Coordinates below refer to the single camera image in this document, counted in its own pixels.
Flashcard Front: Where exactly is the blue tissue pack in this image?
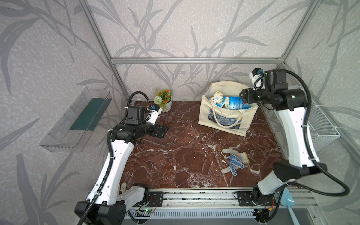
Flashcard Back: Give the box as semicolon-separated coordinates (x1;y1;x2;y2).
208;91;225;107
225;97;251;110

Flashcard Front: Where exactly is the blue tissue pack front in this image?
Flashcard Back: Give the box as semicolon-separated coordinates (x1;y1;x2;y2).
208;91;225;107

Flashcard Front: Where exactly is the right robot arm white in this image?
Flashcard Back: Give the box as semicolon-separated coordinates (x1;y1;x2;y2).
240;68;327;205

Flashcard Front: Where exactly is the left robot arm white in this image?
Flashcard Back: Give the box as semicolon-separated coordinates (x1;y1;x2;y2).
75;122;169;225

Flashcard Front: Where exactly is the cream starry night canvas bag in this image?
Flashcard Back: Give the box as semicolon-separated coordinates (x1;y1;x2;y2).
198;81;258;137

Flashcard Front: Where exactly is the white ribbed flower pot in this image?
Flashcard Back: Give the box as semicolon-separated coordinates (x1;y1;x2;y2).
162;100;173;113

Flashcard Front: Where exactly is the artificial green flower plant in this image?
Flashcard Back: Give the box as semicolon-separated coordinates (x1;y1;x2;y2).
154;87;172;108

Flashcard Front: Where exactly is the white knit glove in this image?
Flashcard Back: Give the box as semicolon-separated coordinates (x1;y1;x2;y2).
119;182;127;196

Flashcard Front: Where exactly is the beige blue striped glove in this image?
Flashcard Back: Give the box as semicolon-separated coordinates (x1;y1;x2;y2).
221;149;250;176

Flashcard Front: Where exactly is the light blue plastic scoop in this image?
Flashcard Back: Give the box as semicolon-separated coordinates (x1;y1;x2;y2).
280;188;300;225

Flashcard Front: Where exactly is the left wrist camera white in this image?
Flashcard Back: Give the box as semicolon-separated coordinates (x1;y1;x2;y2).
147;104;162;125

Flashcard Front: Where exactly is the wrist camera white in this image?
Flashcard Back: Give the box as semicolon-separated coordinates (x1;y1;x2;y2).
147;104;162;125
249;68;265;91

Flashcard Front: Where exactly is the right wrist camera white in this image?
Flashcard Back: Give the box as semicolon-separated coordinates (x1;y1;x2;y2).
249;68;265;91

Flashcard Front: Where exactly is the black corrugated left cable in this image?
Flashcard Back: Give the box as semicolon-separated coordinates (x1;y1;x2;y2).
77;90;152;225

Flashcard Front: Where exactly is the black corrugated cable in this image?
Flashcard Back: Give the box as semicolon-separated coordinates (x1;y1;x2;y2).
261;69;351;223
77;90;152;225

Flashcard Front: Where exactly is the white wire mesh basket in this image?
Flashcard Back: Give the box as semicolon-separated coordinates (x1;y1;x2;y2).
271;85;341;153

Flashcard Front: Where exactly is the clear plastic wall shelf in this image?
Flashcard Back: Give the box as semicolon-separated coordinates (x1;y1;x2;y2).
39;88;112;153

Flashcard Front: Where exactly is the black corrugated right cable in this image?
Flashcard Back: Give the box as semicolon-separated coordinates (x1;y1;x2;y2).
261;69;351;223

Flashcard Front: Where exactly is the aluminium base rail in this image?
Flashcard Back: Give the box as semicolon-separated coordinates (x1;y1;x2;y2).
81;188;318;220

